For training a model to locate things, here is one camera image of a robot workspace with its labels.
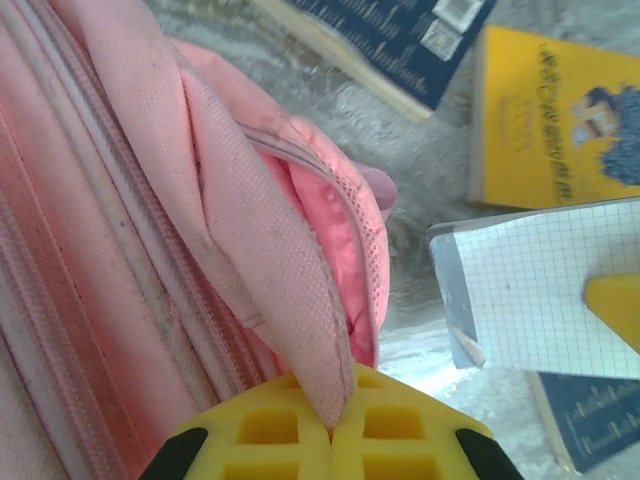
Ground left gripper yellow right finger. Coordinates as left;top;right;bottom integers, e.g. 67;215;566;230
329;362;524;480

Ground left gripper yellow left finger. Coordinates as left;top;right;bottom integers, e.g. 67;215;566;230
142;369;334;480

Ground teal grid-paper notebook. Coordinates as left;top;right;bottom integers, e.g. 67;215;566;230
427;197;640;381

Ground yellow book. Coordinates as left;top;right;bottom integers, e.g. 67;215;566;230
464;24;640;211

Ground pink backpack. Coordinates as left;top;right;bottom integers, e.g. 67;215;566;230
0;0;399;480

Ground dark blue printed book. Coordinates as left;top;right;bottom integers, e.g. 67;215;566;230
527;370;640;474
252;0;499;124

